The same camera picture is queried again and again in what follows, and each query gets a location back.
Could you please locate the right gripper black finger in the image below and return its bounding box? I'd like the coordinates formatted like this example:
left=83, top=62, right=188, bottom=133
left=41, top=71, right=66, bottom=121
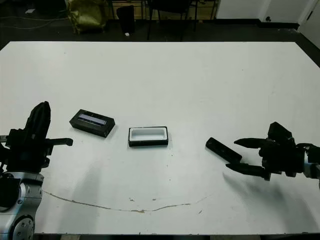
left=233, top=137, right=266, bottom=150
left=225, top=162, right=267, bottom=180

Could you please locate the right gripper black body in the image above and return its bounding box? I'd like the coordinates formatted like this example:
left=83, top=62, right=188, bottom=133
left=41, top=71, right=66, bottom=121
left=258, top=139, right=308, bottom=182

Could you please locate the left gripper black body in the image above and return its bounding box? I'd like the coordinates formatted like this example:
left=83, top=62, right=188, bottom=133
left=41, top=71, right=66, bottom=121
left=4, top=127, right=74, bottom=173

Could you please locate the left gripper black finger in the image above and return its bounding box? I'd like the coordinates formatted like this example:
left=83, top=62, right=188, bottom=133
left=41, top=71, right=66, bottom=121
left=26, top=102, right=44, bottom=137
left=40, top=100, right=52, bottom=141

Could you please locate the slim black camera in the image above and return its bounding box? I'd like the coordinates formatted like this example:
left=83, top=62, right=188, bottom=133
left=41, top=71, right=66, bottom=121
left=205, top=137, right=243, bottom=163

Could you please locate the black box lid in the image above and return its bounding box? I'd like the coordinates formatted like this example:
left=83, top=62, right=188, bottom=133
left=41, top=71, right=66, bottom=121
left=69, top=108, right=116, bottom=139

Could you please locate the black box with white insert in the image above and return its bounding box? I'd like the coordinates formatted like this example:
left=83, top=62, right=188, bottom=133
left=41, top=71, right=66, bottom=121
left=128, top=126, right=169, bottom=148

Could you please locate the yellow green sack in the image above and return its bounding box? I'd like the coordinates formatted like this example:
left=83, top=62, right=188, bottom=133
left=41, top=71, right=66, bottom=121
left=67, top=0, right=107, bottom=35

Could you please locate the black waste bin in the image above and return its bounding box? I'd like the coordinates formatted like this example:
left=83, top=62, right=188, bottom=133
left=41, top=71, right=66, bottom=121
left=116, top=5, right=136, bottom=36

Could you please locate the white door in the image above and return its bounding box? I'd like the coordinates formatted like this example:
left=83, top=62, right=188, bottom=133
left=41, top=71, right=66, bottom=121
left=297, top=0, right=320, bottom=48

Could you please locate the black mesh office chair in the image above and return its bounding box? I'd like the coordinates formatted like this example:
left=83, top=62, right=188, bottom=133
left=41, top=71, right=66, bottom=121
left=146, top=0, right=219, bottom=42

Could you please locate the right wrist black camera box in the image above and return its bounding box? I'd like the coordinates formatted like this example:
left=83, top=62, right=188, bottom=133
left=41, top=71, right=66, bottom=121
left=266, top=121, right=295, bottom=145

